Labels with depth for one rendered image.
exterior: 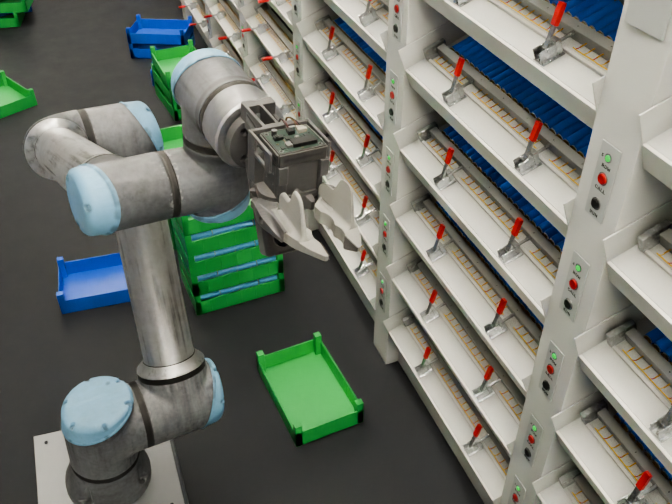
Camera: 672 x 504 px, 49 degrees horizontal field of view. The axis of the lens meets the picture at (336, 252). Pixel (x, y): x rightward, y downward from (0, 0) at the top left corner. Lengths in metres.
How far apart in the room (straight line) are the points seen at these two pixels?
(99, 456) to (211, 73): 0.98
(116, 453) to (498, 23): 1.14
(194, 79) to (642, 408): 0.81
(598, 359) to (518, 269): 0.24
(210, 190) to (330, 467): 1.16
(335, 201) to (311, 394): 1.42
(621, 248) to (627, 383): 0.23
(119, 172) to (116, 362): 1.41
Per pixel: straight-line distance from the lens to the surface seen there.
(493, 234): 1.49
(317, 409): 2.10
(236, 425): 2.09
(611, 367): 1.28
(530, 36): 1.29
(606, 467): 1.40
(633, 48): 1.04
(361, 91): 1.95
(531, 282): 1.39
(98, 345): 2.39
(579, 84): 1.17
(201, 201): 0.98
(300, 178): 0.78
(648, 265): 1.15
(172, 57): 3.68
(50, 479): 1.88
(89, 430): 1.61
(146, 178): 0.95
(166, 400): 1.66
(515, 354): 1.53
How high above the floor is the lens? 1.64
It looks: 39 degrees down
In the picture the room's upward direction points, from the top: straight up
